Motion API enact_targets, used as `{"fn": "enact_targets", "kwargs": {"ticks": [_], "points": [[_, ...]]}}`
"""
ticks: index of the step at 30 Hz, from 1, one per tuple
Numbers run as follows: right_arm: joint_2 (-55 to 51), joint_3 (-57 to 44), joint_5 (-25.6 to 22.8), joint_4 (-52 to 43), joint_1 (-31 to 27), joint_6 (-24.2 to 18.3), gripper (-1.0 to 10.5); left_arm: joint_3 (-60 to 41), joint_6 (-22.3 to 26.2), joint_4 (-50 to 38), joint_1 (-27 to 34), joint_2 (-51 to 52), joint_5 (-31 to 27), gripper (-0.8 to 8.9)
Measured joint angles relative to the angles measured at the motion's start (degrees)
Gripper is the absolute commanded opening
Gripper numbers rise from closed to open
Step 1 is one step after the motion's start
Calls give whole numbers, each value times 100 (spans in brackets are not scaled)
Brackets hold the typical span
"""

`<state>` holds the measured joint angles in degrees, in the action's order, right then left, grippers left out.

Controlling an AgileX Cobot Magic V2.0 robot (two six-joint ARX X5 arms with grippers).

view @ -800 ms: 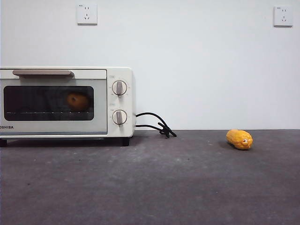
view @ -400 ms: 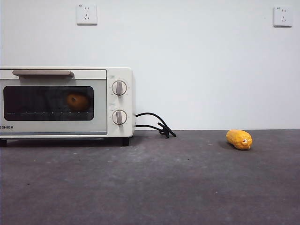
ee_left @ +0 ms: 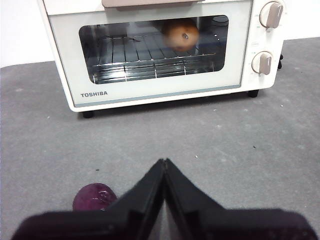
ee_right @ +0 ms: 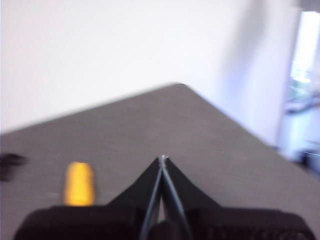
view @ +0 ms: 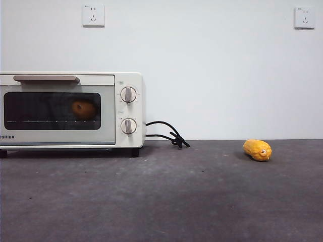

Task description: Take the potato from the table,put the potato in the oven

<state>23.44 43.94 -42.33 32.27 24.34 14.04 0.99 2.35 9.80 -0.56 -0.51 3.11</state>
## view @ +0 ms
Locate cream white toaster oven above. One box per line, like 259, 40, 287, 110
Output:
0, 72, 146, 158

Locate wire oven rack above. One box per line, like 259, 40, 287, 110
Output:
5, 119, 99, 124

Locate white wall socket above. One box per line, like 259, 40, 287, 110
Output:
294, 7, 315, 30
82, 4, 105, 28

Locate black oven power cable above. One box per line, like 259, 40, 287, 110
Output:
145, 120, 190, 149

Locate cream oven knob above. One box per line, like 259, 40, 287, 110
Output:
120, 86, 138, 104
120, 117, 138, 137

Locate yellow corn cob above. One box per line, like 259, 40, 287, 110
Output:
243, 139, 273, 162

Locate glass oven door with handle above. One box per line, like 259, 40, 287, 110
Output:
0, 74, 116, 146

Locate brown potato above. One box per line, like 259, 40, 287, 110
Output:
71, 100, 96, 120

